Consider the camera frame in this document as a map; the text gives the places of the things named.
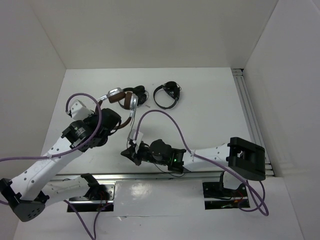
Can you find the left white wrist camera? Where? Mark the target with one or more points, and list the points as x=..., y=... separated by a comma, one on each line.
x=78, y=111

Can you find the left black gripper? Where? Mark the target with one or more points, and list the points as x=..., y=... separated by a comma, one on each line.
x=89, y=118

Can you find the aluminium rail right side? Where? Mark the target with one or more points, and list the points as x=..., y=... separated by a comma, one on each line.
x=250, y=116

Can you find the black headphones right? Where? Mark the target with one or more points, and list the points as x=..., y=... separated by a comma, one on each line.
x=172, y=89

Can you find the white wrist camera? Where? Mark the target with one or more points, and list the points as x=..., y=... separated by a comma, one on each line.
x=78, y=111
x=135, y=139

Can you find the black headphones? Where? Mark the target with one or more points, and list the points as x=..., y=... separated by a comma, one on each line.
x=172, y=89
x=140, y=93

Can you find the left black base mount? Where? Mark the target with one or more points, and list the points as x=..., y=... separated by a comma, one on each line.
x=106, y=193

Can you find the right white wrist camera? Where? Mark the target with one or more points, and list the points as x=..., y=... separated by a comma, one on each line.
x=135, y=139

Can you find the aluminium rail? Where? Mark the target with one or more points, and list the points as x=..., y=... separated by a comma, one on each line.
x=156, y=176
x=250, y=116

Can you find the aluminium rail front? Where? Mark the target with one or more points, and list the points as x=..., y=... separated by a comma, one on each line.
x=156, y=176

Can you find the brown silver headphones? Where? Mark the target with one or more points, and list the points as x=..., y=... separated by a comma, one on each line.
x=113, y=96

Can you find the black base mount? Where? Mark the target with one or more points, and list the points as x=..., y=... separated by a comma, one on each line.
x=106, y=193
x=215, y=190

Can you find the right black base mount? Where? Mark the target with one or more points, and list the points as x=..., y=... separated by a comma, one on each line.
x=215, y=190

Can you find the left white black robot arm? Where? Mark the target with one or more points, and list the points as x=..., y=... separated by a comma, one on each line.
x=30, y=192

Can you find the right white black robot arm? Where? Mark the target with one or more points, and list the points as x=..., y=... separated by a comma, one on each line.
x=242, y=157

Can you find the black headphones left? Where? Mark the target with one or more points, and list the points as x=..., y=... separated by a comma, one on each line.
x=140, y=93

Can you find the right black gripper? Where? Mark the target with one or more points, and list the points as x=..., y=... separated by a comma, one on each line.
x=130, y=153

